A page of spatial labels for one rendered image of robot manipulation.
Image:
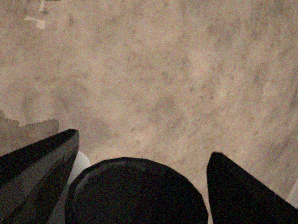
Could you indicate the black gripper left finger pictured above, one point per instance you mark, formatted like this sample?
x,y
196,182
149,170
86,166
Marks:
x,y
32,178

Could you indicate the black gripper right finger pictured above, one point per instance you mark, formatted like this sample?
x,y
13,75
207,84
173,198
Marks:
x,y
235,197

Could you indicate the white cylindrical post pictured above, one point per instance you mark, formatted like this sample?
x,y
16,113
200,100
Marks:
x,y
81,163

